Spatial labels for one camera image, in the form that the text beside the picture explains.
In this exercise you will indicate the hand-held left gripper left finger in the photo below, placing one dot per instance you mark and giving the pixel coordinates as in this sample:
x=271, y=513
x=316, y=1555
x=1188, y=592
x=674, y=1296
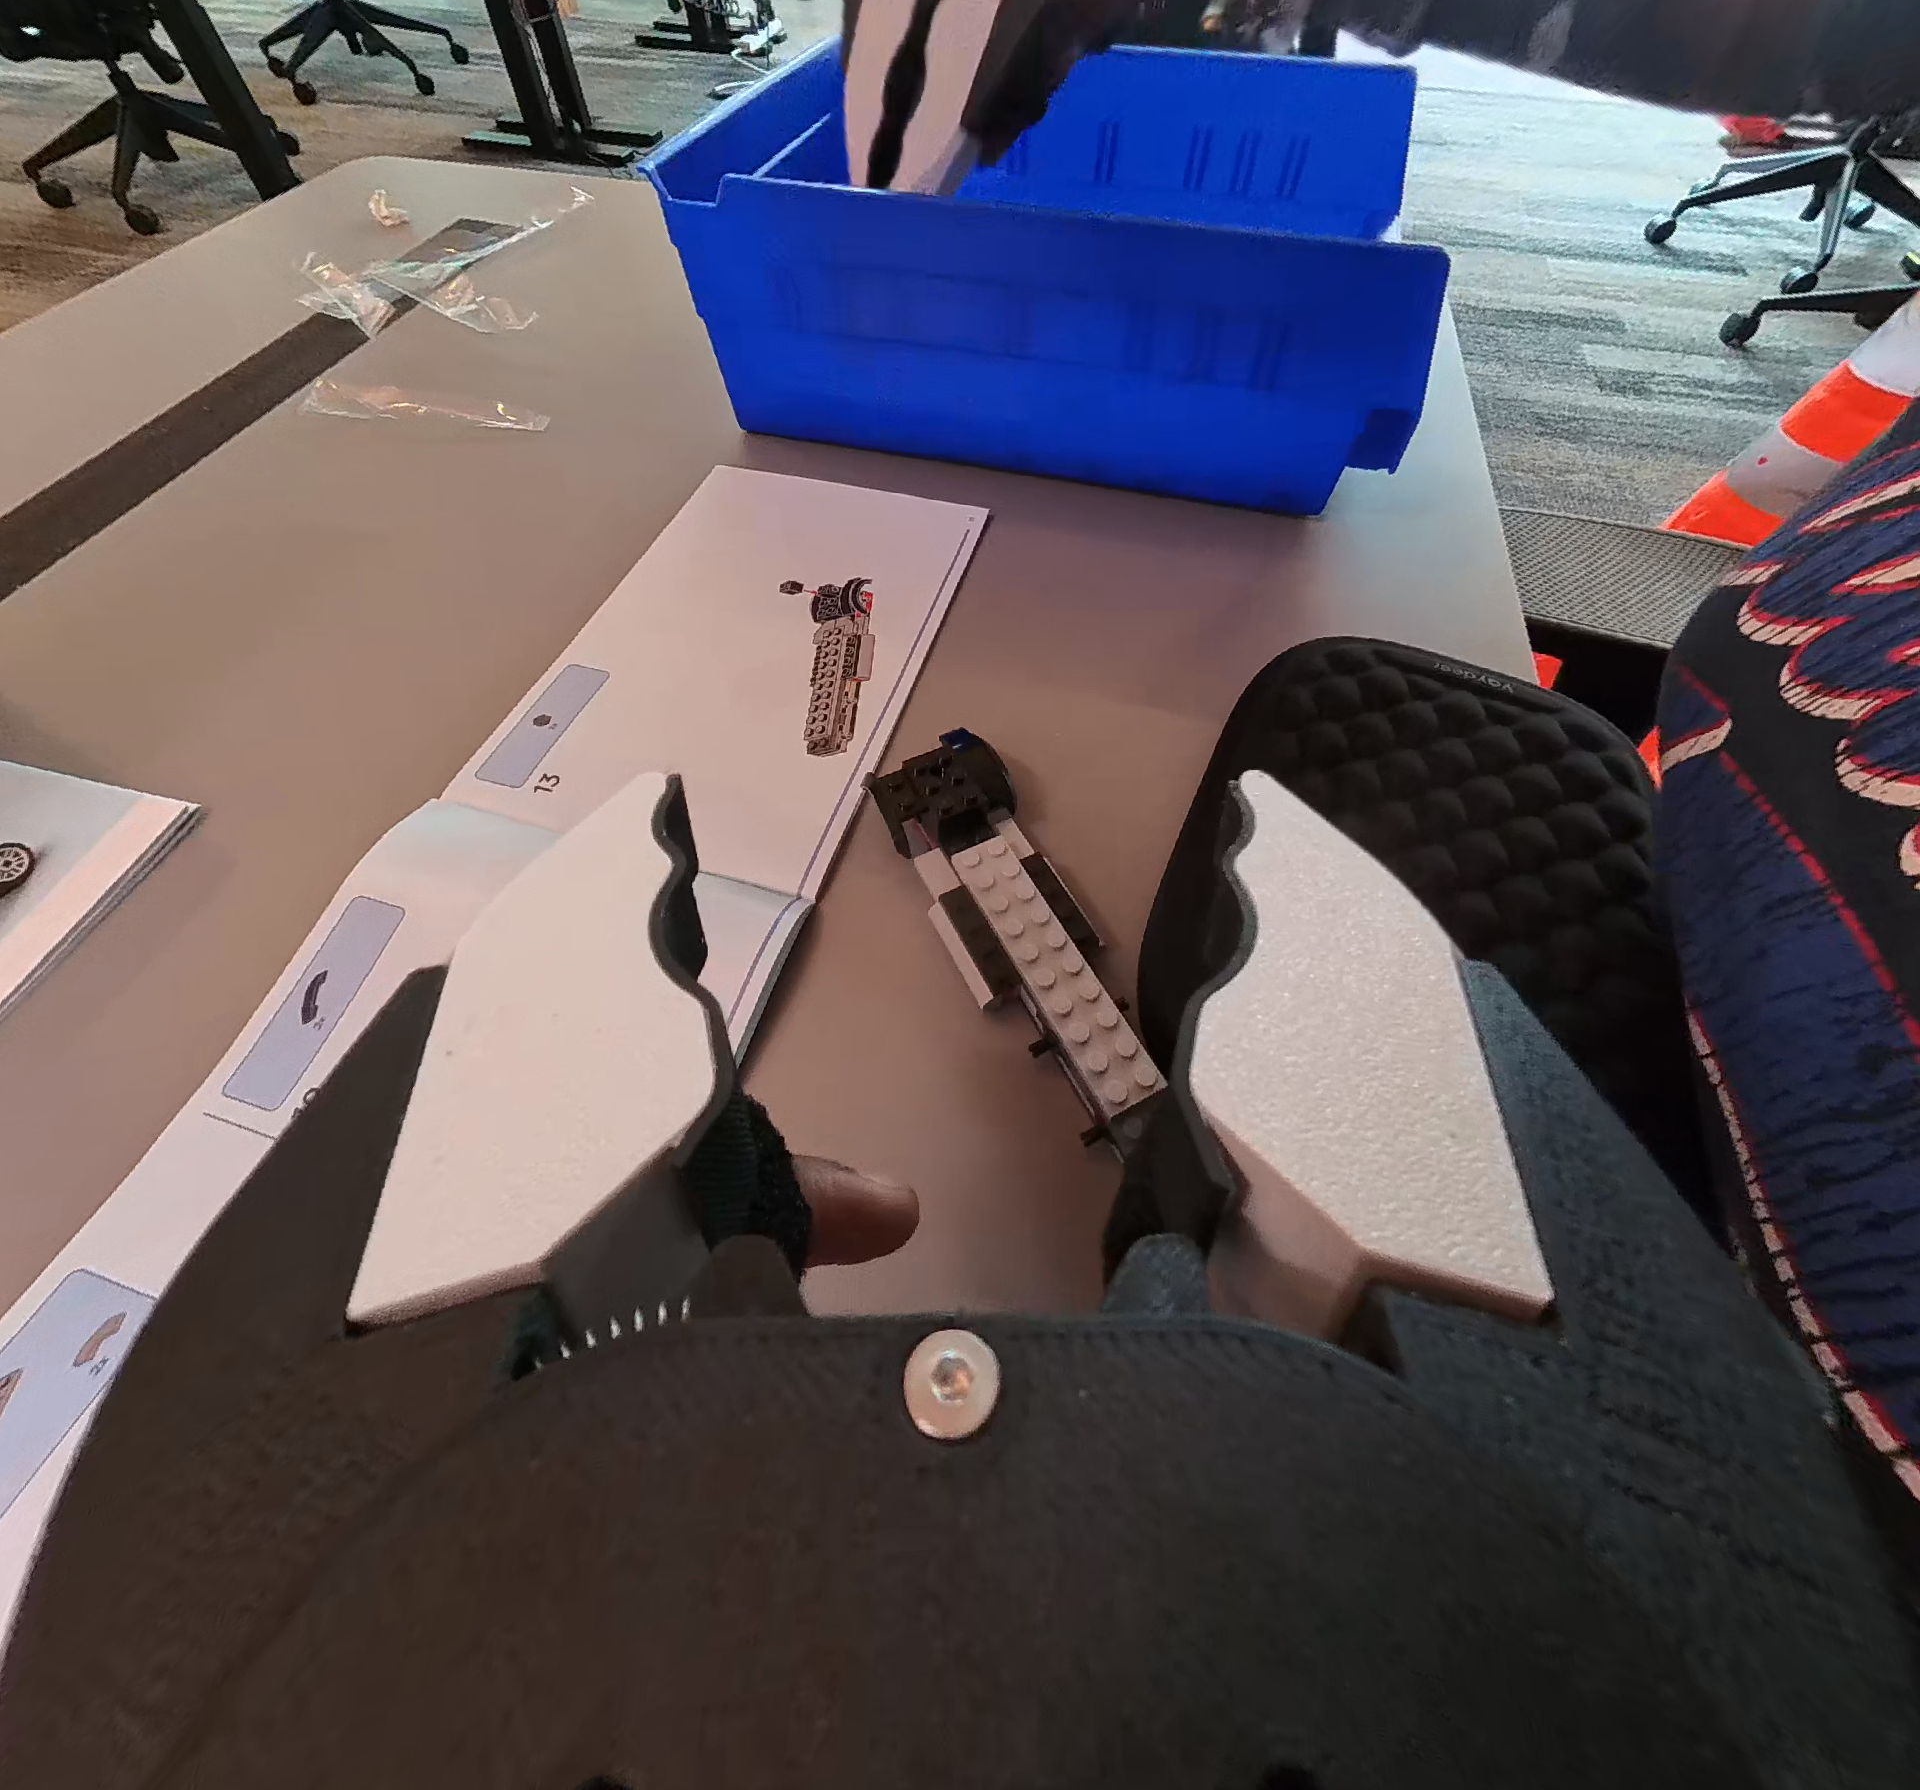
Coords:
x=555, y=1071

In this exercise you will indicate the clear plastic bag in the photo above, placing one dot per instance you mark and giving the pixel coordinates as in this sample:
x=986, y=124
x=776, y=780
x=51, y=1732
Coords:
x=405, y=298
x=428, y=403
x=481, y=238

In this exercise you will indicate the person's left hand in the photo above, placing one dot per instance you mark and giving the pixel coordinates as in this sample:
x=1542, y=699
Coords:
x=848, y=1211

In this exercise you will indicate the open instruction booklet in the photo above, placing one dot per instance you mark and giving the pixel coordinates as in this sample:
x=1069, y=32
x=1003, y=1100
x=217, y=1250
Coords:
x=750, y=651

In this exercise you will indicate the person's patterned shirt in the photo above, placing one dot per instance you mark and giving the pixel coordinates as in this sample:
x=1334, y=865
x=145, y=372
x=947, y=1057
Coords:
x=1800, y=844

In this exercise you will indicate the small clear plastic scrap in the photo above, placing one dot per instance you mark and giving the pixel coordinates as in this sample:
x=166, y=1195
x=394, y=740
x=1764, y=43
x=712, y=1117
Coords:
x=388, y=209

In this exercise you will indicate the orange traffic cone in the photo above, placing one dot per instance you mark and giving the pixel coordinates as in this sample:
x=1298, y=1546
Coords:
x=1800, y=449

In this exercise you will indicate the blue plastic bin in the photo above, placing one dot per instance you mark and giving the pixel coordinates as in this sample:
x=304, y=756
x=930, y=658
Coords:
x=1051, y=335

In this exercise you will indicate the grey mesh panel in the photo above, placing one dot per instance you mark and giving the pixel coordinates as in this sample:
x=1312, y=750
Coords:
x=1620, y=574

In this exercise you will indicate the partly built grey lego model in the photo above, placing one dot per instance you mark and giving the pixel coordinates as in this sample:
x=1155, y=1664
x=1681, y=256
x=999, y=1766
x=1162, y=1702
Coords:
x=1035, y=921

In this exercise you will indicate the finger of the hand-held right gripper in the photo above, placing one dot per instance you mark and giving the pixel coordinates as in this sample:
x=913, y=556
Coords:
x=978, y=80
x=882, y=51

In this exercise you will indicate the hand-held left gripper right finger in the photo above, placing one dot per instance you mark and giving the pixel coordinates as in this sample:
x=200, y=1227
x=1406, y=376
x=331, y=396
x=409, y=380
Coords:
x=1351, y=1071

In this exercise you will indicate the closed instruction booklet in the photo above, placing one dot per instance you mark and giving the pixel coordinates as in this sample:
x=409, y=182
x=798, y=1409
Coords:
x=91, y=844

